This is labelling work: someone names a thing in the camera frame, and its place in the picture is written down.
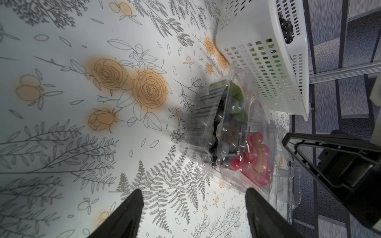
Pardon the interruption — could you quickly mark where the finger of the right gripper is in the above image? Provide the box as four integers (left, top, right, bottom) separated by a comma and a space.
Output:
282, 131, 381, 232

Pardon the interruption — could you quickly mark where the right aluminium frame post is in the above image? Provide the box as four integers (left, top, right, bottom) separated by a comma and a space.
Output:
309, 61, 381, 84

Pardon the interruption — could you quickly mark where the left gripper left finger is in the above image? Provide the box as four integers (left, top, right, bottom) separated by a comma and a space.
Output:
89, 189, 144, 238

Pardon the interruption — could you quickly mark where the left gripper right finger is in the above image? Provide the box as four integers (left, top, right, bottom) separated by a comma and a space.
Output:
245, 188, 302, 238

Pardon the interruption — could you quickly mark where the white plastic basket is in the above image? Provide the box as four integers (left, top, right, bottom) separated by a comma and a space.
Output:
216, 0, 310, 121

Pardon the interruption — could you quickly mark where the clear plastic clamshell container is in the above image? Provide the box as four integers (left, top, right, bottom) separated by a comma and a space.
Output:
181, 68, 300, 223

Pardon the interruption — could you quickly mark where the floral tablecloth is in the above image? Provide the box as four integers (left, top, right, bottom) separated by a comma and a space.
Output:
1, 1, 250, 238

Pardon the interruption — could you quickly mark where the dark purple grape bunch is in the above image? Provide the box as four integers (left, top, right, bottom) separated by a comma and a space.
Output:
278, 12, 294, 44

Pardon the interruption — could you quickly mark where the dark blue grape bunch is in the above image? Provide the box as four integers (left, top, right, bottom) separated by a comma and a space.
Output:
188, 80, 248, 170

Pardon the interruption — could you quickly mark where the bright green grape bunch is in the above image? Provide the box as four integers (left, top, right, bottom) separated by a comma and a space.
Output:
254, 38, 286, 99

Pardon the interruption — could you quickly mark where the red grape bunch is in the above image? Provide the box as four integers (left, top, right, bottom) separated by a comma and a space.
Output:
228, 132, 273, 188

